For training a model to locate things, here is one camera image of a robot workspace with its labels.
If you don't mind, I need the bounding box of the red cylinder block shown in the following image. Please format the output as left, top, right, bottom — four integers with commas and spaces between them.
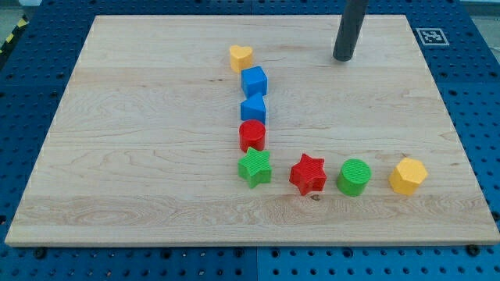
238, 119, 266, 152

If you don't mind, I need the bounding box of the green star block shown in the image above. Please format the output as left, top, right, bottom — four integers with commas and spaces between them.
237, 147, 272, 189

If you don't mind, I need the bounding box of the blue triangle block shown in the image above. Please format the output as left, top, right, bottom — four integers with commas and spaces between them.
240, 93, 266, 124

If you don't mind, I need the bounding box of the blue cube block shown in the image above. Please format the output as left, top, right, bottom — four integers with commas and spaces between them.
241, 66, 268, 98

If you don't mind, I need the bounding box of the red star block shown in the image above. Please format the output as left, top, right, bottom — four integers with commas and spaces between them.
289, 153, 327, 196

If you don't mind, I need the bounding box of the yellow heart block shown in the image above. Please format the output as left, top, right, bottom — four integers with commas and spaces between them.
229, 44, 253, 73

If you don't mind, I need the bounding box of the light wooden board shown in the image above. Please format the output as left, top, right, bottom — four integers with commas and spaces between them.
5, 15, 499, 247

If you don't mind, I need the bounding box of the green cylinder block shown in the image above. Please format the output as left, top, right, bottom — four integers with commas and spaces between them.
337, 158, 372, 197

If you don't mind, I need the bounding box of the yellow hexagon block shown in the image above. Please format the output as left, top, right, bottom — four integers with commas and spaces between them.
388, 158, 428, 196

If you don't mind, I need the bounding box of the black and white fiducial tag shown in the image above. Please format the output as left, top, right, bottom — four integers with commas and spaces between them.
416, 27, 449, 46

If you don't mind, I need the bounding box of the yellow black hazard tape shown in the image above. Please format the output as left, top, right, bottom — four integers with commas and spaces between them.
1, 15, 29, 56

